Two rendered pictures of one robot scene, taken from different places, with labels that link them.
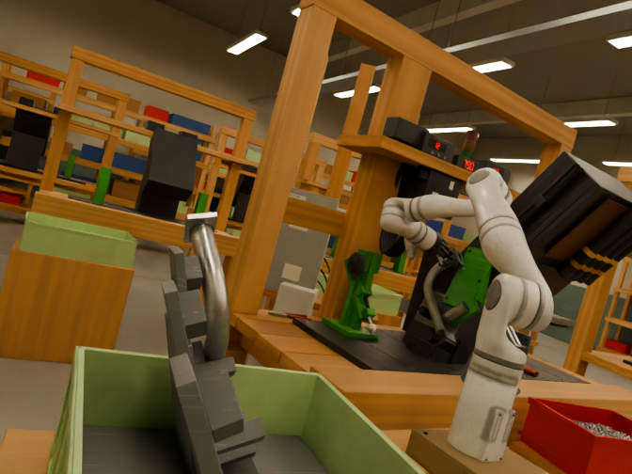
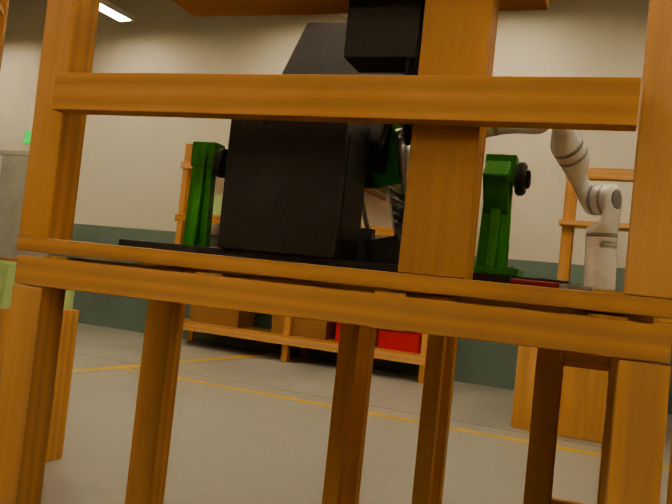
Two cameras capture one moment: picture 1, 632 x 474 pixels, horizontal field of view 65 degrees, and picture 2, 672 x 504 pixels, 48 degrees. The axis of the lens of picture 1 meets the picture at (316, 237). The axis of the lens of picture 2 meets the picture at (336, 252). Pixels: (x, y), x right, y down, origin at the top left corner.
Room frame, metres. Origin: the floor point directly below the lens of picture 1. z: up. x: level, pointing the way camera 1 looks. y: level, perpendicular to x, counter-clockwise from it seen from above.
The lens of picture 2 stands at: (2.92, 0.96, 0.85)
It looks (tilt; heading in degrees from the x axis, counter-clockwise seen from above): 2 degrees up; 233
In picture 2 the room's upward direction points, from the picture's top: 6 degrees clockwise
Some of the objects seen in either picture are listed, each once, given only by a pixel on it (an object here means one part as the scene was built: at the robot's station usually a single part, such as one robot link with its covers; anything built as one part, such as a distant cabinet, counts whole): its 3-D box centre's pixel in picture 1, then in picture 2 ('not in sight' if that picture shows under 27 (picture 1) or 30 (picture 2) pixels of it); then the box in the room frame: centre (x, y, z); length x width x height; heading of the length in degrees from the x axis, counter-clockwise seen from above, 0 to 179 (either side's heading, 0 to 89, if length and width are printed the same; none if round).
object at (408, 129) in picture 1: (405, 134); not in sight; (1.75, -0.21, 1.59); 0.15 x 0.07 x 0.07; 124
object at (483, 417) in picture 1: (484, 404); (600, 265); (0.92, -0.38, 0.98); 0.09 x 0.09 x 0.17; 37
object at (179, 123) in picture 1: (102, 165); not in sight; (7.58, 3.42, 1.12); 3.01 x 0.54 x 2.24; 118
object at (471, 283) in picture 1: (475, 279); (393, 164); (1.64, -0.54, 1.17); 0.13 x 0.12 x 0.20; 124
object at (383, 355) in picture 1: (452, 355); (348, 266); (1.73, -0.57, 0.89); 1.10 x 0.42 x 0.02; 124
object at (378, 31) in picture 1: (465, 82); not in sight; (1.98, -0.40, 1.89); 1.50 x 0.09 x 0.09; 124
